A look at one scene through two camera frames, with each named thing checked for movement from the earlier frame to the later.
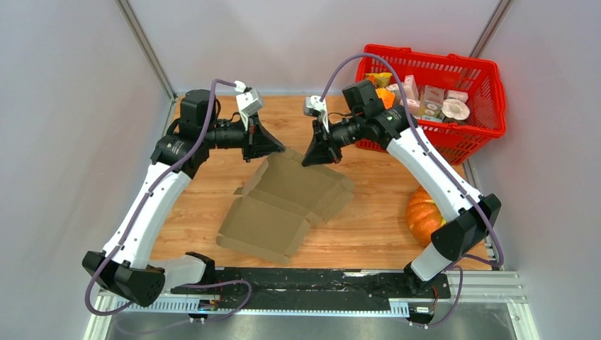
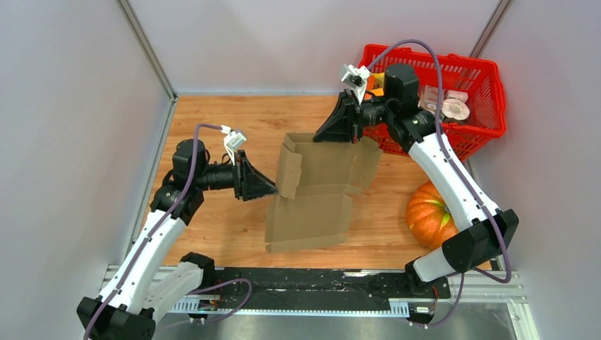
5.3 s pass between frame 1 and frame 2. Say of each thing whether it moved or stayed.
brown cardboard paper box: moved
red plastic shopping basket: stayed
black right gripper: moved
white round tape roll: stayed
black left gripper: moved
